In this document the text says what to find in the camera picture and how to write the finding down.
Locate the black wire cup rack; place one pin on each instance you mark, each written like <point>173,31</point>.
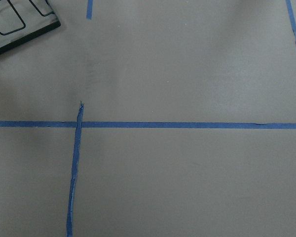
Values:
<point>24,20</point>

